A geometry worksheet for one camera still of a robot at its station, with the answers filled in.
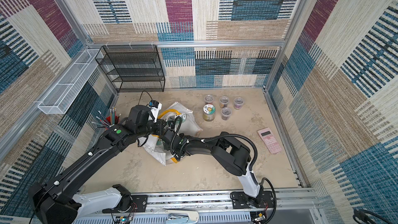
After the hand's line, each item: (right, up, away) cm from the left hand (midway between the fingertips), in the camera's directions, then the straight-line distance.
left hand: (167, 123), depth 75 cm
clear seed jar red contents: (+31, +11, +30) cm, 45 cm away
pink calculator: (+56, -12, +16) cm, 60 cm away
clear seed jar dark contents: (+41, +10, +30) cm, 52 cm away
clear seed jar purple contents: (+32, +3, +24) cm, 40 cm away
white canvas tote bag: (+4, +3, +1) cm, 5 cm away
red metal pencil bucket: (-38, 0, +16) cm, 41 cm away
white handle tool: (+8, -40, -8) cm, 41 cm away
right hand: (+1, -12, +17) cm, 20 cm away
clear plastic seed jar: (+21, +12, +33) cm, 41 cm away
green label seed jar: (+21, +4, +21) cm, 30 cm away
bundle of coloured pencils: (-39, -2, +14) cm, 41 cm away
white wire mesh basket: (-48, +12, -4) cm, 49 cm away
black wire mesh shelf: (-31, +34, +33) cm, 56 cm away
